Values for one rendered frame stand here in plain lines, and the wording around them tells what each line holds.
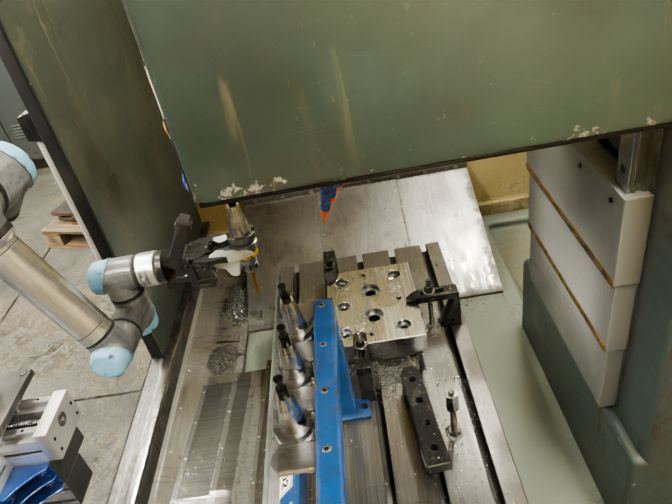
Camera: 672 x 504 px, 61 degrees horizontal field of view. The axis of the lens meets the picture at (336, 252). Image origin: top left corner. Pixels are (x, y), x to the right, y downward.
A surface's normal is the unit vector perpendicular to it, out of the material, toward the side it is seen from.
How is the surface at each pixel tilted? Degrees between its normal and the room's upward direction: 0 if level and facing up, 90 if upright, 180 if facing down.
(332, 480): 0
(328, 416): 0
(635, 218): 90
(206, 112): 90
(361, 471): 0
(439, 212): 24
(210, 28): 90
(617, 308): 90
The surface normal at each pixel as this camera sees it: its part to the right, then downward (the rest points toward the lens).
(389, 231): -0.14, -0.50
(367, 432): -0.17, -0.80
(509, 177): 0.04, 0.57
